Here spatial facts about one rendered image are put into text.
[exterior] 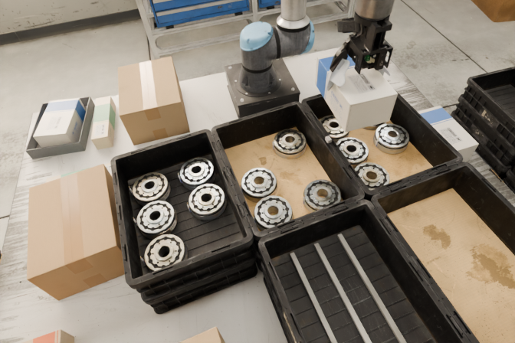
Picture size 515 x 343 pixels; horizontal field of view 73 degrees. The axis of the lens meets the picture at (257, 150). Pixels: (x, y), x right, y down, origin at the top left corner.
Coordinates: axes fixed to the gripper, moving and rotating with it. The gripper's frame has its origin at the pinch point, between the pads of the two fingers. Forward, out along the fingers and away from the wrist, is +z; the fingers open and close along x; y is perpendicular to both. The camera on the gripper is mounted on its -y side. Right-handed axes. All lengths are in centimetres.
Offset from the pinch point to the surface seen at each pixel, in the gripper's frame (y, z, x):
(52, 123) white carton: -49, 32, -94
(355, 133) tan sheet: -5.8, 27.8, 8.3
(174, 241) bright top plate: 17, 25, -53
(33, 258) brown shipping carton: 10, 25, -89
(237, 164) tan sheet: -5.4, 27.9, -31.7
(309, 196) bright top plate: 14.3, 24.5, -15.6
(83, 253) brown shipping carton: 13, 25, -76
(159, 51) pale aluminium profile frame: -191, 99, -59
